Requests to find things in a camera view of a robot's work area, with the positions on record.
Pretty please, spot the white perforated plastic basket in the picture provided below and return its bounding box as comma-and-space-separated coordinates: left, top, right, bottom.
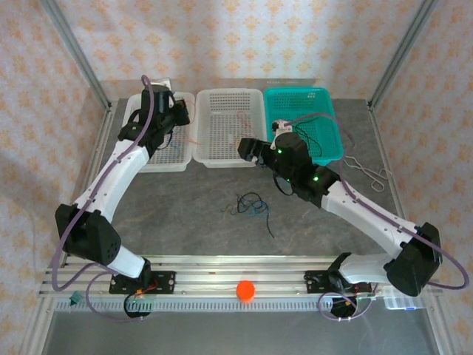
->
194, 88, 268, 168
124, 91, 197, 173

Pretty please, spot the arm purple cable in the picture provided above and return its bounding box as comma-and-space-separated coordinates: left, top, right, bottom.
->
284, 112, 470, 322
51, 75, 154, 323

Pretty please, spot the teal perforated plastic basket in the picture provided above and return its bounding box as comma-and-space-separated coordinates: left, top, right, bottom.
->
263, 87, 345, 167

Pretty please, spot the orange round puck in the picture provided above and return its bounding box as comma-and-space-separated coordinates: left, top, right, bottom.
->
236, 280, 256, 304

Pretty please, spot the grey slotted cable duct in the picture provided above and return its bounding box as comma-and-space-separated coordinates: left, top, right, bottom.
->
55, 298, 387, 314

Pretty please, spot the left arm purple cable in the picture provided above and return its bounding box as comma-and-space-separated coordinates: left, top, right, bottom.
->
51, 75, 154, 323

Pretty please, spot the aluminium frame post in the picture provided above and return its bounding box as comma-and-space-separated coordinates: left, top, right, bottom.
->
368, 0, 443, 111
38, 0, 114, 112

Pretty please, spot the thin black cable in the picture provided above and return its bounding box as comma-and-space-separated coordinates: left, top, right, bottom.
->
220, 194, 259, 215
236, 192, 276, 240
290, 121, 328, 159

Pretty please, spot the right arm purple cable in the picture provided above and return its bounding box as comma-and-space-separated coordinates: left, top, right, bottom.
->
284, 112, 470, 322

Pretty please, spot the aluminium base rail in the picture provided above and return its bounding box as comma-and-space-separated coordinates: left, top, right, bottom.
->
38, 254, 444, 300

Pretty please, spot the aluminium side rail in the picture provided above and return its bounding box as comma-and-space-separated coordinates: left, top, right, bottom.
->
61, 105, 119, 267
369, 105, 421, 267

